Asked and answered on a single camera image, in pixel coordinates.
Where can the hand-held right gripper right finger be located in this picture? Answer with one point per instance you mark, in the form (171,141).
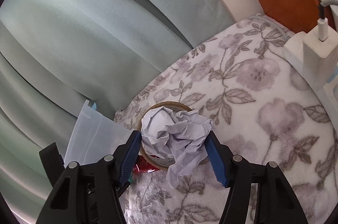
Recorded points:
(216,160)

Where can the white paper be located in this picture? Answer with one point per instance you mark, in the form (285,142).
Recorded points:
(179,131)

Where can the red hair claw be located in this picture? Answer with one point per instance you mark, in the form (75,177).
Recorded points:
(141,168)

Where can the brown tape roll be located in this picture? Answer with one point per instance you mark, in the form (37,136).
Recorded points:
(151,158)

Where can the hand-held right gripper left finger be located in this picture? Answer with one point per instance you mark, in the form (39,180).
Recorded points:
(130,160)

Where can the grey floral blanket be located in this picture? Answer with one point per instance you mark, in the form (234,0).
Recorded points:
(264,107)

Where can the large white charger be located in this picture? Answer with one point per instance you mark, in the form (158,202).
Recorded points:
(317,60)

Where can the pale green curtain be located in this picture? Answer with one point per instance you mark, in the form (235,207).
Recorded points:
(79,28)

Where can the white power strip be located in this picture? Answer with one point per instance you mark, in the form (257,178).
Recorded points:
(294,52)

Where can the clear plastic container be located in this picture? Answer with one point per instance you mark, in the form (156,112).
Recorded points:
(92,134)

